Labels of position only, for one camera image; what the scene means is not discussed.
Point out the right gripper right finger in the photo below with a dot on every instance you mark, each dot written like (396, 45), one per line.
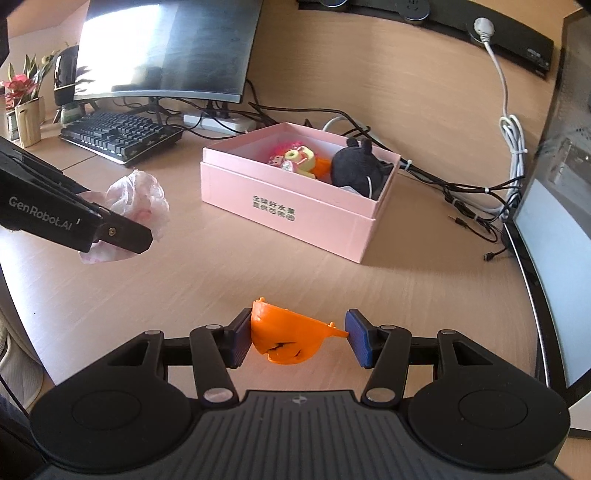
(386, 351)

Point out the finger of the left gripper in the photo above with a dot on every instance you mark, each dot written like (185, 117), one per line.
(121, 232)

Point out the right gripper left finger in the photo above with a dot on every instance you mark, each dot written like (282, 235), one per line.
(215, 349)

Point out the white pink wrapper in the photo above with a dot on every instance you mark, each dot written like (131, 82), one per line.
(138, 197)

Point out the orange plastic toy piece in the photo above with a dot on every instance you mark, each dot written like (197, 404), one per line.
(285, 337)

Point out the black plush toy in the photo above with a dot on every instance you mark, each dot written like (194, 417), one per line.
(356, 166)

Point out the hello kitty toy camera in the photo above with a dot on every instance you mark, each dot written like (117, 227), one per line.
(299, 160)

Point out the pink plastic strainer scoop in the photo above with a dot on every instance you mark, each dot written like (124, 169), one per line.
(280, 149)

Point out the orange plastic bowl piece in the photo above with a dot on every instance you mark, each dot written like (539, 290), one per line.
(322, 168)

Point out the black keyboard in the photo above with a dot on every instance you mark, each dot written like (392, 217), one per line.
(121, 138)

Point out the potted red flower plant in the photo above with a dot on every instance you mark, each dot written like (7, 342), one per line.
(22, 95)

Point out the pink cardboard box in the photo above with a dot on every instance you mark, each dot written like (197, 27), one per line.
(235, 175)

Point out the black speaker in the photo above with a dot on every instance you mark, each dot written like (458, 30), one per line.
(65, 74)

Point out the white desk power strip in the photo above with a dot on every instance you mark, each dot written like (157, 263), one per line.
(225, 126)

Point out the white glass computer case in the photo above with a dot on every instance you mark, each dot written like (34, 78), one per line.
(549, 232)

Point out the black computer monitor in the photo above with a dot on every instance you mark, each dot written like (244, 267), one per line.
(179, 49)

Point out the black wall power strip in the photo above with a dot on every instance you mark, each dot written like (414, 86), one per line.
(512, 39)

